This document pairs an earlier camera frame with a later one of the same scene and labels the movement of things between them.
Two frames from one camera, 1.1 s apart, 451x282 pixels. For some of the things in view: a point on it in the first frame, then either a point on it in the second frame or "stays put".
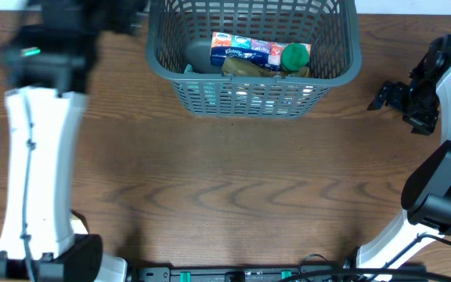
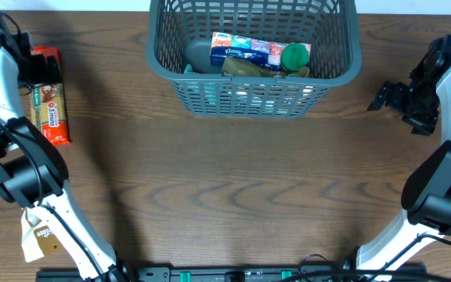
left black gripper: x=120 y=16 → x=48 y=76
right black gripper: x=399 y=99 stays put
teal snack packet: x=206 y=90 stays put
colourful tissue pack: x=265 y=53 stays put
